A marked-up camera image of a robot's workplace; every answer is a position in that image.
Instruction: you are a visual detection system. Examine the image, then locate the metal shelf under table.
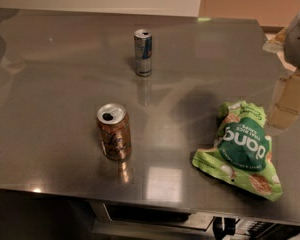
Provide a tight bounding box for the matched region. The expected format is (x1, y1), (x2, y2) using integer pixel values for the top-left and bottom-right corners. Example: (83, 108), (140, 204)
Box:
(90, 201), (300, 240)

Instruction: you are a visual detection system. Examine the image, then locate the silver blue energy drink can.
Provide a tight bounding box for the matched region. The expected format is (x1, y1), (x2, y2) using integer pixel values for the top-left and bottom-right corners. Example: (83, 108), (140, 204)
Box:
(134, 29), (152, 77)

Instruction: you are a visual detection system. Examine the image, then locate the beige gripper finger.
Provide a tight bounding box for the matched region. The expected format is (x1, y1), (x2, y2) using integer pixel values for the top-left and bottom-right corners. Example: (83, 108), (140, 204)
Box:
(263, 28), (287, 53)
(268, 69), (300, 130)

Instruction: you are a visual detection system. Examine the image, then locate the green rice chip bag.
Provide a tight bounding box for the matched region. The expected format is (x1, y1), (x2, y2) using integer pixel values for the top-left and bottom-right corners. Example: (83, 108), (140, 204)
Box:
(192, 101), (283, 201)

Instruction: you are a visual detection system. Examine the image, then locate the orange soda can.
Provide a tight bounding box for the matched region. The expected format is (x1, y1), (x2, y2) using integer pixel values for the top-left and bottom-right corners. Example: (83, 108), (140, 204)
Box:
(96, 103), (132, 161)

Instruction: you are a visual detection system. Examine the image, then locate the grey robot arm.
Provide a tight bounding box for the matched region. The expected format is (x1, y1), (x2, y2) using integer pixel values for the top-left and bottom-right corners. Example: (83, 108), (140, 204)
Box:
(263, 11), (300, 129)

